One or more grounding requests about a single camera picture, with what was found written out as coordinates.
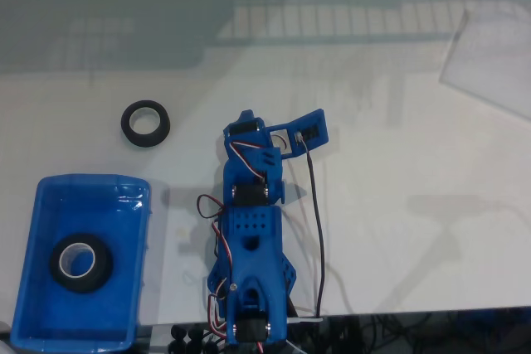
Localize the red white servo wires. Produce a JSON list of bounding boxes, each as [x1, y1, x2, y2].
[[196, 193, 234, 284]]

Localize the black camera cable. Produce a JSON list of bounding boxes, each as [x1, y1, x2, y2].
[[299, 137, 327, 318]]

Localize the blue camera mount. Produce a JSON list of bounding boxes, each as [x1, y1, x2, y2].
[[265, 108, 331, 160]]

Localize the black table clamp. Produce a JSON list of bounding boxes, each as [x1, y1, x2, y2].
[[169, 324, 188, 354], [187, 327, 222, 354]]

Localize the blue plastic bin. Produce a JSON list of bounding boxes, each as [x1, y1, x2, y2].
[[8, 173, 153, 354]]

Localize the black tape roll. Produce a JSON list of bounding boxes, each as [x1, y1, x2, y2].
[[48, 232, 114, 293], [120, 99, 171, 148]]

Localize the clear plastic sheet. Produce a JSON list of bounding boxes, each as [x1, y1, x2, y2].
[[438, 9, 531, 119]]

